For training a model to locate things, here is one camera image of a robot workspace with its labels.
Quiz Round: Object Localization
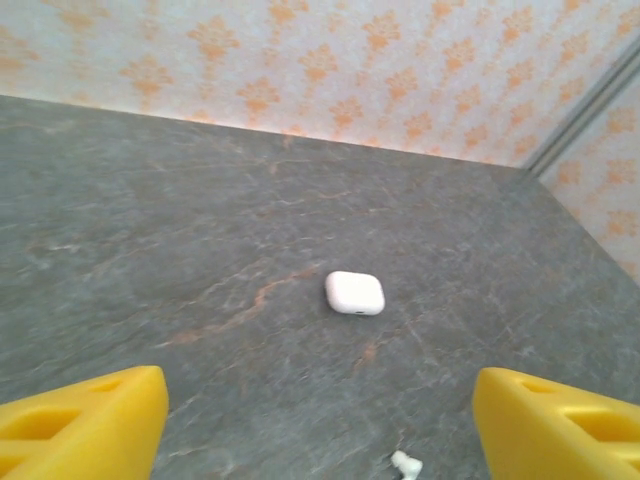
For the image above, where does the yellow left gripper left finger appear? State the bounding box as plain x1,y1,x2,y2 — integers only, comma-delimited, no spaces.
0,364,170,480

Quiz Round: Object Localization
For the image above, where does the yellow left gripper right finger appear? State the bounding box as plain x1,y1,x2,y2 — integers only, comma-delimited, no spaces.
472,366,640,480

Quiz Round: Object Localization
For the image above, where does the white wireless earbud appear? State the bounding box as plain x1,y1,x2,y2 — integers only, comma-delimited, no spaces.
389,449,424,480

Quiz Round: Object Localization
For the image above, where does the white earbud charging case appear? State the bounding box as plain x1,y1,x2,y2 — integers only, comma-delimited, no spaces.
324,270,386,318

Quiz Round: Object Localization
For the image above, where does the aluminium frame post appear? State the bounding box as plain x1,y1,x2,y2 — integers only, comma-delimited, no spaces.
519,42,640,176

